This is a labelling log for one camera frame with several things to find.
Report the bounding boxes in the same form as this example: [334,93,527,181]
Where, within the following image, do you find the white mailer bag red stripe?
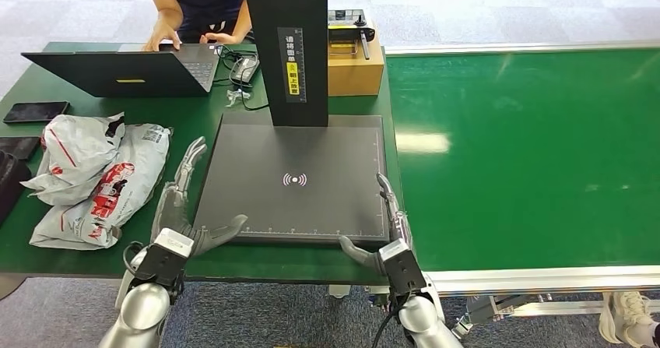
[19,111,127,207]

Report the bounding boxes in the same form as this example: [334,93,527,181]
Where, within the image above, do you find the flat black case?
[0,135,43,163]

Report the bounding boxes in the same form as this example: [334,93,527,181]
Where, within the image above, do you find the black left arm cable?
[121,241,146,272]

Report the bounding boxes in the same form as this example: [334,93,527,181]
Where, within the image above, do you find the black laptop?
[20,43,223,100]

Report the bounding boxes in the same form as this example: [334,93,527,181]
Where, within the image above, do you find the person's right hand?
[142,19,183,53]

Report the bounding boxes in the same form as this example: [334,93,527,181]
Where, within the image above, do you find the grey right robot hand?
[338,172,415,278]

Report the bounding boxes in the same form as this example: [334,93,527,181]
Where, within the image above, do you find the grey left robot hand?
[149,135,250,258]

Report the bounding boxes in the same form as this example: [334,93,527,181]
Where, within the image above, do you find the small clear plastic piece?
[224,88,251,108]

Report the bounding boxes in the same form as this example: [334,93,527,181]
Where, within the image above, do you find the rounded black bag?
[0,150,33,226]

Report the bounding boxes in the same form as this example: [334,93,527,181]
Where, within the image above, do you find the aluminium conveyor frame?
[366,40,660,339]

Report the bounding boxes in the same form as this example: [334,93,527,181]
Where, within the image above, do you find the black scanner column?
[241,0,330,128]

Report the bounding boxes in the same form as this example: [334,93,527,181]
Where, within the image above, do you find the white sneaker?
[597,290,660,348]

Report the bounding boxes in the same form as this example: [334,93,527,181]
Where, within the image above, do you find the grey power adapter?
[230,54,261,85]

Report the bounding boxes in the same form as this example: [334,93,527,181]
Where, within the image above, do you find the black yellow remote controller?
[327,9,377,58]

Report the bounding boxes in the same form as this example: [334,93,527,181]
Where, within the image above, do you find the person's left hand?
[199,31,239,46]

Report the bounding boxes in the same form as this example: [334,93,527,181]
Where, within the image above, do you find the white mailer bag red print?
[28,123,174,251]

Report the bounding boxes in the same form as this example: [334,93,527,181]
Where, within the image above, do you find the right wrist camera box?
[378,238,428,298]

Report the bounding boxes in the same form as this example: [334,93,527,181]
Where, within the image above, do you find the black power cable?
[218,45,269,113]

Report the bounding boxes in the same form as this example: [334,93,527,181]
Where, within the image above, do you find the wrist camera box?
[134,227,196,288]
[378,238,428,298]

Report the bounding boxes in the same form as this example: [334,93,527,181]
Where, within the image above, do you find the black scanner base plate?
[192,113,391,248]

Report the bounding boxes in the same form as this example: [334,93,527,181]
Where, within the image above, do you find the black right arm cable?
[370,293,409,348]

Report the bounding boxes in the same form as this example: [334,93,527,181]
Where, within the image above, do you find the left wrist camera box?
[134,227,196,288]

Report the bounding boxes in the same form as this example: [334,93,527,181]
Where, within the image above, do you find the green conveyor belt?
[384,45,660,274]

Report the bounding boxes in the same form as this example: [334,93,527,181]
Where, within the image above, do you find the black smartphone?
[2,100,71,125]

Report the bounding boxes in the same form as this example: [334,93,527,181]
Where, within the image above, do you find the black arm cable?
[370,293,409,348]
[121,241,146,272]

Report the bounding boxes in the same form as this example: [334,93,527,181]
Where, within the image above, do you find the brown cardboard box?
[327,30,387,99]

